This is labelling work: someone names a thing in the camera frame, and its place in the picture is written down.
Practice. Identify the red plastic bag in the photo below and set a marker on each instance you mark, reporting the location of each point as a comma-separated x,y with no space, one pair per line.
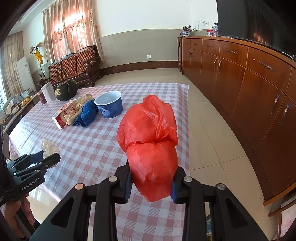
148,135

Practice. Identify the dark red tin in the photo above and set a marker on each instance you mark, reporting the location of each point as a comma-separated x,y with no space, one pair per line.
41,97

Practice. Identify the white tea box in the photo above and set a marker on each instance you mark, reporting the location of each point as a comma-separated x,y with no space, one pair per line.
48,92

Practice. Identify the wooden sofa bench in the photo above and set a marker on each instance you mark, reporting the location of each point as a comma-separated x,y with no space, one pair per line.
82,66

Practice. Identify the black iron teapot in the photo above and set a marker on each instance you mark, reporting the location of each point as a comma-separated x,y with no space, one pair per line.
66,89

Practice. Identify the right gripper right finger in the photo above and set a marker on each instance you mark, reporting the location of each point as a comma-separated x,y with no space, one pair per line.
179,192

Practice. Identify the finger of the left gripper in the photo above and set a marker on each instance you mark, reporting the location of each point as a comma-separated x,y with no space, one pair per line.
35,170
25,161

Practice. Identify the pink checkered tablecloth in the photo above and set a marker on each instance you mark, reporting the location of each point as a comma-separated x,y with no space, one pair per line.
91,154

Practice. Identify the tan cloth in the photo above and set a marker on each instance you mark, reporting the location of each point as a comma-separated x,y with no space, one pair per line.
70,118

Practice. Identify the left hand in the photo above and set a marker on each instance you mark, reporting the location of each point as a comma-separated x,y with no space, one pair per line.
9,211

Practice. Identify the black flat television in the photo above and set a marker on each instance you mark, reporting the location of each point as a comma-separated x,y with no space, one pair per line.
270,23

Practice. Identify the cream tissue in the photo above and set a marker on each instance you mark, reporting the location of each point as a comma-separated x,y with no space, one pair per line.
48,148

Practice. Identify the red white carton box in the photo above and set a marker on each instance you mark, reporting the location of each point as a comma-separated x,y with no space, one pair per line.
59,118

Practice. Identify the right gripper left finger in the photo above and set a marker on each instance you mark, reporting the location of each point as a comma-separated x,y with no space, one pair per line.
123,187

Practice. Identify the wooden sideboard cabinet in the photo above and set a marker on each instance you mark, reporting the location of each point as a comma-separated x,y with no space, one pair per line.
253,88

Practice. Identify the yellow orchid plant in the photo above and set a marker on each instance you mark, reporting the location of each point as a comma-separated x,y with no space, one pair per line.
38,56

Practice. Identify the pink curtain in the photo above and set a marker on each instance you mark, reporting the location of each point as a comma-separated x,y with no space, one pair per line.
70,26

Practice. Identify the small potted plant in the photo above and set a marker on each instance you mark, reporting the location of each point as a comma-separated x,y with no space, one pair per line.
187,31

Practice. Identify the blue cloth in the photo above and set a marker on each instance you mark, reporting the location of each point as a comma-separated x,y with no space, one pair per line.
88,114

